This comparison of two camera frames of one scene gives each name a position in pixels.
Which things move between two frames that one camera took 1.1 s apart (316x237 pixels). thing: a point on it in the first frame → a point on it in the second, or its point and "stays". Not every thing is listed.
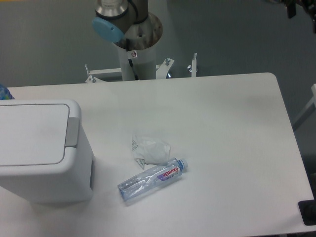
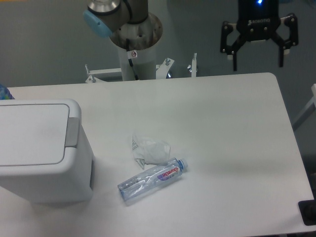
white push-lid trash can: x=44 y=155 stays
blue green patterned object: x=5 y=93 stays
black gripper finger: x=291 y=8 → x=258 y=20
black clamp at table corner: x=307 y=209 stays
